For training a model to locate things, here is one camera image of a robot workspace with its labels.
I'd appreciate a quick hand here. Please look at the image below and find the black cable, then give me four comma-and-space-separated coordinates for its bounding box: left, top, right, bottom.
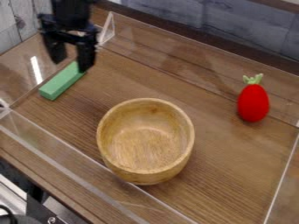
0, 205, 19, 224

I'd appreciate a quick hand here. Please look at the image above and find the clear acrylic corner bracket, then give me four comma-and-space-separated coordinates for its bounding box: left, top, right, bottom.
98, 12, 116, 46

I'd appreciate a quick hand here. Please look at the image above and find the brown wooden bowl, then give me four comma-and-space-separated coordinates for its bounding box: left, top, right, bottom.
96, 98, 195, 186

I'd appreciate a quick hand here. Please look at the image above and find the red plush strawberry toy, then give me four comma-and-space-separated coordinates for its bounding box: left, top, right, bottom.
238, 73, 270, 123

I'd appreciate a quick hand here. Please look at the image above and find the black metal bracket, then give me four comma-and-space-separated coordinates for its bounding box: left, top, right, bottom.
26, 195, 60, 224

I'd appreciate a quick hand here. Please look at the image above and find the green rectangular stick block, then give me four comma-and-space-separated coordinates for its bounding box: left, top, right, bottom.
39, 61, 86, 101

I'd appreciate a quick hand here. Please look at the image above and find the clear acrylic tray wall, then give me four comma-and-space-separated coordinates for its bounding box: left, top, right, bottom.
0, 13, 299, 224

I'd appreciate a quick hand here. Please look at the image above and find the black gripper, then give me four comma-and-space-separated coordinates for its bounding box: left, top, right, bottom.
38, 0, 99, 73

